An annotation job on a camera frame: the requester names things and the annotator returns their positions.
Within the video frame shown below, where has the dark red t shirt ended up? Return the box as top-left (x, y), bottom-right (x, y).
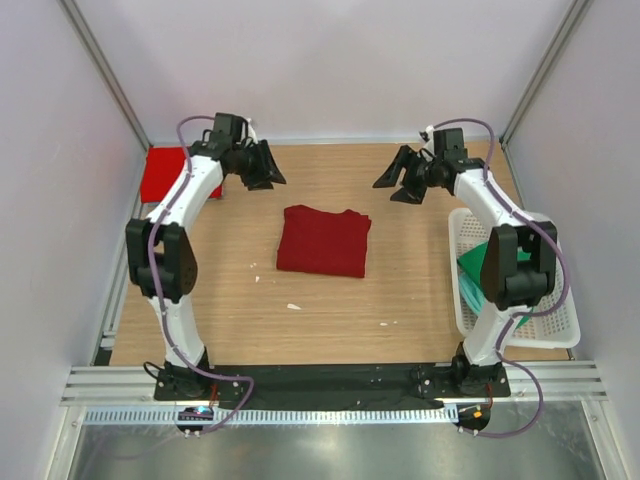
top-left (276, 205), bottom-right (372, 278)

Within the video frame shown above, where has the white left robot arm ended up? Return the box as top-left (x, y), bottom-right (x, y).
top-left (125, 113), bottom-right (285, 400)

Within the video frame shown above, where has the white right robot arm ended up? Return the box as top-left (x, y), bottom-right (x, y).
top-left (374, 127), bottom-right (559, 396)

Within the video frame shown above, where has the folded bright red t shirt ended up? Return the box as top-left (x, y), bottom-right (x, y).
top-left (140, 145), bottom-right (225, 205)

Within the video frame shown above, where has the green t shirt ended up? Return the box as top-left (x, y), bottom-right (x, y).
top-left (457, 240), bottom-right (534, 329)

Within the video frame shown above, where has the light teal t shirt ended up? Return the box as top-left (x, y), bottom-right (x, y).
top-left (458, 274), bottom-right (486, 316)

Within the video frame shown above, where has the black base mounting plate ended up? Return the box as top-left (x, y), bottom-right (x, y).
top-left (143, 362), bottom-right (511, 411)

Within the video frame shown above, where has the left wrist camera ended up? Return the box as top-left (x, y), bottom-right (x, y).
top-left (241, 118), bottom-right (259, 146)

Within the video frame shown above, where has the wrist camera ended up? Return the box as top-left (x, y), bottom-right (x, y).
top-left (419, 125), bottom-right (434, 154)
top-left (241, 118), bottom-right (259, 146)

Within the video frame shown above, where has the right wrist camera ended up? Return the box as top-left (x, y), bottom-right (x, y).
top-left (419, 125), bottom-right (434, 154)

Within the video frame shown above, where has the white slotted cable duct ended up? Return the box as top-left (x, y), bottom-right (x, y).
top-left (84, 405), bottom-right (458, 426)

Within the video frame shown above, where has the aluminium frame rail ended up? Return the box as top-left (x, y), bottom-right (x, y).
top-left (61, 361), bottom-right (607, 411)

